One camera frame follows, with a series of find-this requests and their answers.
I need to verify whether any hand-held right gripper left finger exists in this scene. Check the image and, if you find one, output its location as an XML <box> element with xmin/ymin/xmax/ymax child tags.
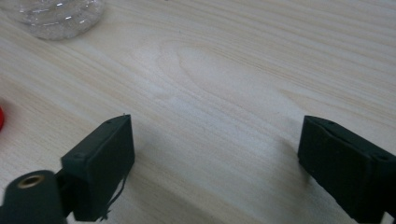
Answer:
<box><xmin>61</xmin><ymin>114</ymin><xmax>135</xmax><ymax>222</ymax></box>

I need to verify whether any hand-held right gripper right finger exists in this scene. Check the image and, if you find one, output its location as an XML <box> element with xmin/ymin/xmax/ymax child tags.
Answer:
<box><xmin>297</xmin><ymin>115</ymin><xmax>396</xmax><ymax>224</ymax></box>

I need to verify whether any clear plastic bottle red label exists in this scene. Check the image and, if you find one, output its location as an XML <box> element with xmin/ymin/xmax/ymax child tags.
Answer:
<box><xmin>0</xmin><ymin>0</ymin><xmax>106</xmax><ymax>41</ymax></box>

